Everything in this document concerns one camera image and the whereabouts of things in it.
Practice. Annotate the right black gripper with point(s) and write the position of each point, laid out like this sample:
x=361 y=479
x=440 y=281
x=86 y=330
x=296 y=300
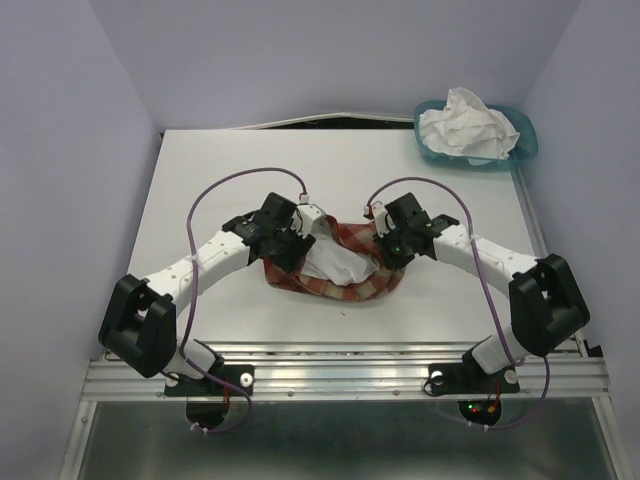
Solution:
x=390 y=260

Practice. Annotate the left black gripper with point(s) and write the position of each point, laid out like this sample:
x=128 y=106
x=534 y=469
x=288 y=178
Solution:
x=292 y=261

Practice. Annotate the red checked skirt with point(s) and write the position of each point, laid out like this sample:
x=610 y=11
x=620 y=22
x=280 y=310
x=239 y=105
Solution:
x=344 y=264

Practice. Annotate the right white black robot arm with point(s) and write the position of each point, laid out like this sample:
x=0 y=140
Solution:
x=546 y=304

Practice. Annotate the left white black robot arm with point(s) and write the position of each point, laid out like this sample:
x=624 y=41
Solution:
x=140 y=323

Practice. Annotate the white crumpled cloth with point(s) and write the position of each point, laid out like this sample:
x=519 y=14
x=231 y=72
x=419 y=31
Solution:
x=465 y=126

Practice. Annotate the teal plastic basket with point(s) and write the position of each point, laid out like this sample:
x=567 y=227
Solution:
x=525 y=149

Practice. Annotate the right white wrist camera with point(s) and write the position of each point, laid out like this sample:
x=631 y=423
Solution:
x=381 y=218

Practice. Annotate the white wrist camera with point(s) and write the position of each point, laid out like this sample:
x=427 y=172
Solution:
x=305 y=218
x=381 y=218

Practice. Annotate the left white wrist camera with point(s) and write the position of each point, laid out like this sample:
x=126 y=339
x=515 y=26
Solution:
x=305 y=218

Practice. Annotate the aluminium frame rail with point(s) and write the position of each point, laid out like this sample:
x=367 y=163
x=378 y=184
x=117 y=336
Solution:
x=341 y=371

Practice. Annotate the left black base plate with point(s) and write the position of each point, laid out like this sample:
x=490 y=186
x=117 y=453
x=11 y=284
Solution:
x=241 y=376

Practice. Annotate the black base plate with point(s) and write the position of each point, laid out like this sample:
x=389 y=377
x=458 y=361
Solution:
x=459 y=379
x=241 y=376

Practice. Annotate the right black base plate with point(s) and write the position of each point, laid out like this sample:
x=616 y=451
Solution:
x=459 y=379

